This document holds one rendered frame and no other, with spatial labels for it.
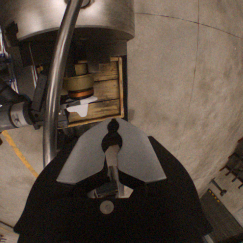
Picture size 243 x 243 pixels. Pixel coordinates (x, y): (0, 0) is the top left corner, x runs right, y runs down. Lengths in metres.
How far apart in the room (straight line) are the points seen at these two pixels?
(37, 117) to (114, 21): 0.32
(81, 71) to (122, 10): 0.17
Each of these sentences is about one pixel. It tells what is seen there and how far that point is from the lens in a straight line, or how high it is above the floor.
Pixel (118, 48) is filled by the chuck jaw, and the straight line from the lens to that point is 0.32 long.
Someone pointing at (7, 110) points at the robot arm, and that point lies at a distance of 0.41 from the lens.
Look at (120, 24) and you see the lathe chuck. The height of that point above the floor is 1.21.
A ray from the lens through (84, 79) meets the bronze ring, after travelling 0.31.
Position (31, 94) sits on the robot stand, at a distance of 1.38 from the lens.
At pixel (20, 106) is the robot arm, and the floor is 1.10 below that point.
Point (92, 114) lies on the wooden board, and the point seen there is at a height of 0.88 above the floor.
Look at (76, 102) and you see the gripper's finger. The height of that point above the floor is 1.12.
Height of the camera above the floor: 1.42
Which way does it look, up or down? 57 degrees down
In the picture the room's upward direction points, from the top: 149 degrees clockwise
